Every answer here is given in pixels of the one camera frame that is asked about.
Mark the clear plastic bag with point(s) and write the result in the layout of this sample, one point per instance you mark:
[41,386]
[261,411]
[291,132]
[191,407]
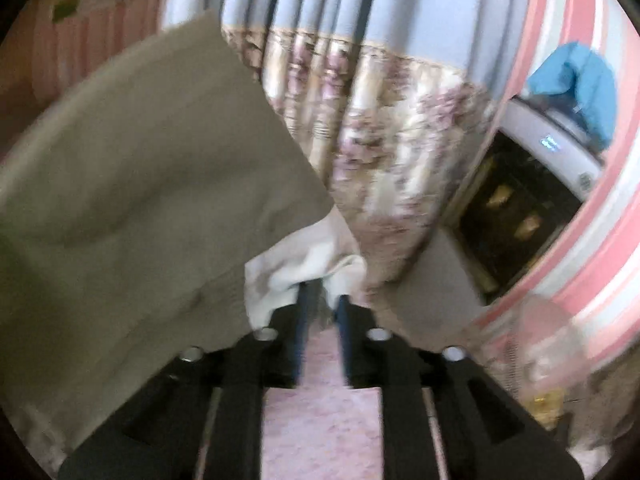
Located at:
[545,355]

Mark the pink bed sheet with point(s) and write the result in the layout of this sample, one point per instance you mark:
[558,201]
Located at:
[320,430]

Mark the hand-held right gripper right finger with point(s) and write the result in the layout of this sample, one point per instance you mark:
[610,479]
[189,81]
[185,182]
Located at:
[344,332]

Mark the white appliance with dark door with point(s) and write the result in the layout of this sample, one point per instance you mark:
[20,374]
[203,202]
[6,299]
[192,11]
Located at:
[520,210]

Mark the blue cloth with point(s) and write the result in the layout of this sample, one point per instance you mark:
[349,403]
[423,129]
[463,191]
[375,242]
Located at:
[585,85]

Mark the blue and floral curtain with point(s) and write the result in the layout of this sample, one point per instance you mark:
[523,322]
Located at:
[400,160]

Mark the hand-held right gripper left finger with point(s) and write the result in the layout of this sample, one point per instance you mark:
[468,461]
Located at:
[299,332]

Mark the white cloth sheet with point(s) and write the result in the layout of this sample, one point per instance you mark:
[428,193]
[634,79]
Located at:
[150,185]

